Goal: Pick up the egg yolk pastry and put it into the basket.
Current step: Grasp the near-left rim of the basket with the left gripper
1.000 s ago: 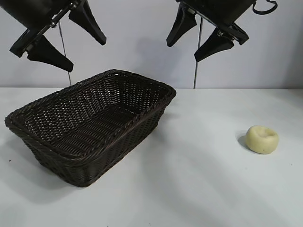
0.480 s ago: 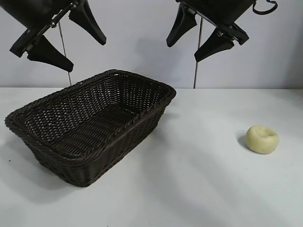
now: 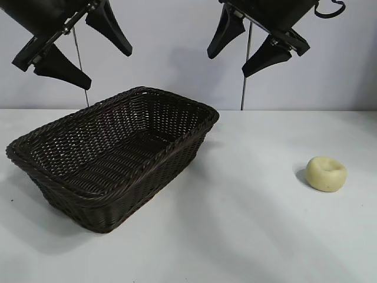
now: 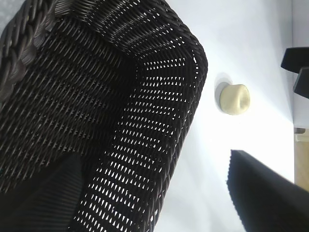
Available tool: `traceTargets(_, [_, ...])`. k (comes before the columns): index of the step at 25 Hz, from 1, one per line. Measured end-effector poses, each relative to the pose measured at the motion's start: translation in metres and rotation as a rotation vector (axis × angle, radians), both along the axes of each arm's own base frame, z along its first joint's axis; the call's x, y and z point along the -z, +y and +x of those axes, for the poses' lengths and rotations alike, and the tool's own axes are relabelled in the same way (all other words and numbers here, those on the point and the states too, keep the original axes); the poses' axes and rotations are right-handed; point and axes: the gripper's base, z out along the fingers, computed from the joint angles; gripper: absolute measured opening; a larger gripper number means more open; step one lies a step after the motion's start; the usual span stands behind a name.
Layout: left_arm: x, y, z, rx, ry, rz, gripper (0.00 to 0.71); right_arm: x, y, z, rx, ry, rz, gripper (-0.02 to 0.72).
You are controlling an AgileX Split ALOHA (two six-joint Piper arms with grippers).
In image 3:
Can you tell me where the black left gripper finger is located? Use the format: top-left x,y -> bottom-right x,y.
32,44 -> 92,90
85,4 -> 133,57

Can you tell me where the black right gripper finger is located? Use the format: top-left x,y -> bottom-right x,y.
242,35 -> 295,78
207,5 -> 246,59

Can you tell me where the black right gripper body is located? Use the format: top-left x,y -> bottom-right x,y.
219,0 -> 318,57

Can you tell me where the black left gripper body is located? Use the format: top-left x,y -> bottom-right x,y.
0,0 -> 110,73

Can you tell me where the dark brown wicker basket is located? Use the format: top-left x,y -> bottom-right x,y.
5,85 -> 221,233

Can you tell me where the pale yellow egg yolk pastry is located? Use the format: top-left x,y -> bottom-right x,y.
305,155 -> 348,193

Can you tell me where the thin grey vertical rod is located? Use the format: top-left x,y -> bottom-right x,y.
240,22 -> 253,110
72,25 -> 90,106

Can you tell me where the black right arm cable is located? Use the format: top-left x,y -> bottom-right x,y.
316,0 -> 346,16

